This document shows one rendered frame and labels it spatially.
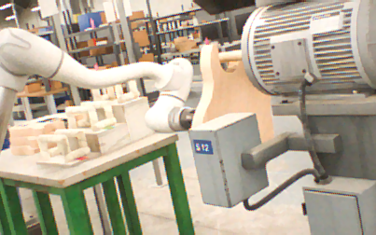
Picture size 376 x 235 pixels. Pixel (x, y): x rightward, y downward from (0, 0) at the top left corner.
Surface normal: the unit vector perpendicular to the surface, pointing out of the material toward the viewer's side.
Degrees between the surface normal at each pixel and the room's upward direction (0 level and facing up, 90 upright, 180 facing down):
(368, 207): 90
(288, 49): 90
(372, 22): 81
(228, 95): 90
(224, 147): 90
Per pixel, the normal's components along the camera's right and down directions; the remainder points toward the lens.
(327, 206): -0.72, 0.26
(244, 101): 0.67, 0.00
